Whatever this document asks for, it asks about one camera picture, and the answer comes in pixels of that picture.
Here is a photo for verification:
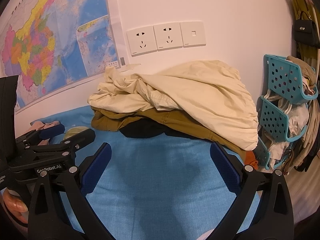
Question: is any cream large garment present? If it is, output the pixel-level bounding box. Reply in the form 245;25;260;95
88;60;258;151

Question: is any person's left hand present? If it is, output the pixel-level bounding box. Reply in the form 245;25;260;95
3;189;28;224

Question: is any folded pink garment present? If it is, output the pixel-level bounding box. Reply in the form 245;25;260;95
26;121;60;146

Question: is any olive brown garment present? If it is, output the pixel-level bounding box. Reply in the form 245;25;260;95
91;107;246;161

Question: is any orange garment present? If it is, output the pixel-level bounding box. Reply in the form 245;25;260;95
244;151;258;170

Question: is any teal plastic lower basket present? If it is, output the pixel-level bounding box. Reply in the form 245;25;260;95
253;137;292;172

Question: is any teal plastic basket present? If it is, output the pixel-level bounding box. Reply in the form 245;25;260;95
253;137;292;172
259;96;307;143
264;54;318;105

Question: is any black garment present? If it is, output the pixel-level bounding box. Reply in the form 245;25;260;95
119;118;195;139

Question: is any teal plastic middle basket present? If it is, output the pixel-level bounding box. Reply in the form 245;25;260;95
259;96;307;143

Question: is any blue floral bed sheet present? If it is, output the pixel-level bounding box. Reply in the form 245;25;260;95
30;104;262;240

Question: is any teal plastic upper basket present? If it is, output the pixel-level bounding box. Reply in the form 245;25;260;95
264;54;318;105

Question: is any black handbag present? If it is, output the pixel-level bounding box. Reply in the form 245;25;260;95
293;11;319;49

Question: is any yellow hanging garment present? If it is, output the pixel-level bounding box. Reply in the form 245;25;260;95
292;0;318;66

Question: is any colourful wall map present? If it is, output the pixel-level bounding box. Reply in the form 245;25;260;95
1;0;127;112

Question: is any white left wall socket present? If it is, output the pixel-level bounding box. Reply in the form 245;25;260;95
126;25;157;56

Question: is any white wall socket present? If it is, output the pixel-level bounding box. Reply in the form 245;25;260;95
153;22;183;50
126;25;157;56

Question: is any white middle wall socket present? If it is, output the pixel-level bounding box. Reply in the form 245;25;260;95
153;22;183;50

